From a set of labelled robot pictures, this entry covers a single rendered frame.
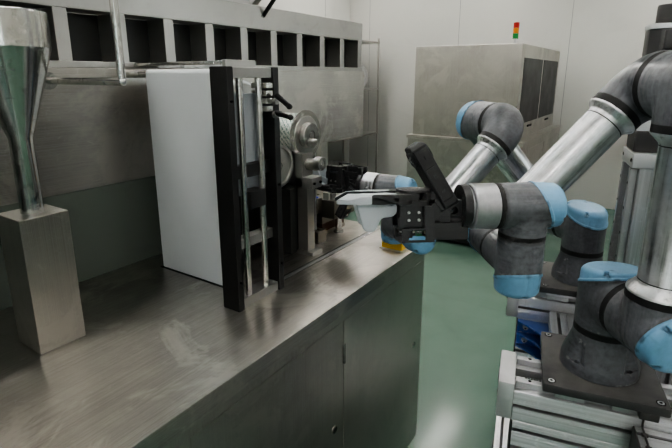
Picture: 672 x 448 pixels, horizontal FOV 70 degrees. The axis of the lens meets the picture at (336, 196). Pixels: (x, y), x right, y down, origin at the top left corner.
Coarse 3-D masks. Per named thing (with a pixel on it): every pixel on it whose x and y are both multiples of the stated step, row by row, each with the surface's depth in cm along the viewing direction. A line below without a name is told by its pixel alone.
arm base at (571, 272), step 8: (560, 248) 148; (560, 256) 146; (568, 256) 143; (576, 256) 141; (584, 256) 140; (592, 256) 140; (600, 256) 141; (560, 264) 145; (568, 264) 143; (576, 264) 142; (552, 272) 149; (560, 272) 145; (568, 272) 143; (576, 272) 141; (560, 280) 145; (568, 280) 143; (576, 280) 141
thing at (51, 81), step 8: (48, 72) 111; (48, 80) 110; (56, 80) 108; (64, 80) 106; (72, 80) 104; (80, 80) 102; (88, 80) 101; (96, 80) 99; (104, 80) 98; (112, 80) 96; (120, 80) 95; (48, 88) 111
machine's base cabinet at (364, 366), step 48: (384, 288) 141; (336, 336) 120; (384, 336) 145; (288, 384) 106; (336, 384) 124; (384, 384) 150; (192, 432) 84; (240, 432) 94; (288, 432) 108; (336, 432) 127; (384, 432) 155
